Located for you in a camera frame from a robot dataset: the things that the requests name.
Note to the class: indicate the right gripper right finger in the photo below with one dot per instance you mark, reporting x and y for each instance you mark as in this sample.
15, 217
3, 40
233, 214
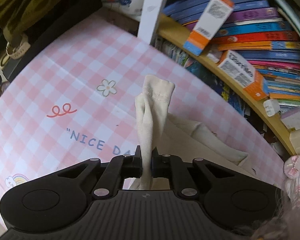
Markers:
229, 198

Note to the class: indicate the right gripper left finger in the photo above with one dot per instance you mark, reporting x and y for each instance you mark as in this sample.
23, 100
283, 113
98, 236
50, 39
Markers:
58, 199

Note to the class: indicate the cream t-shirt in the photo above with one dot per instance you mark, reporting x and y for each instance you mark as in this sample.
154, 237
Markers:
170, 134

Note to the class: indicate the pink white bunny plush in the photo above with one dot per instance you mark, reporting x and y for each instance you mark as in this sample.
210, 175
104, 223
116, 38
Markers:
292, 185

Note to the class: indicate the white square box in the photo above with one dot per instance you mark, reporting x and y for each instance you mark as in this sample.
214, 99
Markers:
291, 119

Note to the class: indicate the white power adapter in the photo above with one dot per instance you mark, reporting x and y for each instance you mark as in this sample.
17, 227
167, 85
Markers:
271, 106

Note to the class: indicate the pink checkered desk mat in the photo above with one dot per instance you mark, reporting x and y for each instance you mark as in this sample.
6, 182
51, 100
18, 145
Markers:
76, 100

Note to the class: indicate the flat orange white box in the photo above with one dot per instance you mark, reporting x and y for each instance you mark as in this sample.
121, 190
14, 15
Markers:
245, 74

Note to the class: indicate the row of colourful books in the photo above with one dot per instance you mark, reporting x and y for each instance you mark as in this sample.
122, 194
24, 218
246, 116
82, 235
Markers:
265, 32

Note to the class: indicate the wooden white bookshelf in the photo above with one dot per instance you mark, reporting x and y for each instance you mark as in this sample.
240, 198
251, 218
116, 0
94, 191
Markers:
154, 21

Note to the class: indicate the olive green bag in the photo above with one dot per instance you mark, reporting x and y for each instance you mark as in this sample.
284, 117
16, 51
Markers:
29, 26

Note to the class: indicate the tall orange white box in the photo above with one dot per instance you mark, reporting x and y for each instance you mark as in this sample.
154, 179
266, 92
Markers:
210, 21

